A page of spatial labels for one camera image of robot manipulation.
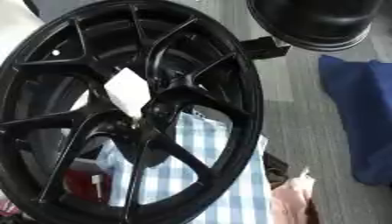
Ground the blue white checked cloth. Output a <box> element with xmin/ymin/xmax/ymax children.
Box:
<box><xmin>93</xmin><ymin>111</ymin><xmax>275</xmax><ymax>224</ymax></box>

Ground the black spoked wheel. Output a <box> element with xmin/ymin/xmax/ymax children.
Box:
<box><xmin>0</xmin><ymin>0</ymin><xmax>267</xmax><ymax>224</ymax></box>

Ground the pink cloth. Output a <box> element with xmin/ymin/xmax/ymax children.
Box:
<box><xmin>269</xmin><ymin>167</ymin><xmax>318</xmax><ymax>224</ymax></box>

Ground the red box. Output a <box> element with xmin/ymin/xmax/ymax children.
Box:
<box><xmin>62</xmin><ymin>168</ymin><xmax>114</xmax><ymax>205</ymax></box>

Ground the blue fabric bag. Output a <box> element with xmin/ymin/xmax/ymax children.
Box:
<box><xmin>318</xmin><ymin>55</ymin><xmax>392</xmax><ymax>186</ymax></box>

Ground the black round wheel rim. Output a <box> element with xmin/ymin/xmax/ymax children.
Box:
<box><xmin>245</xmin><ymin>0</ymin><xmax>386</xmax><ymax>53</ymax></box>

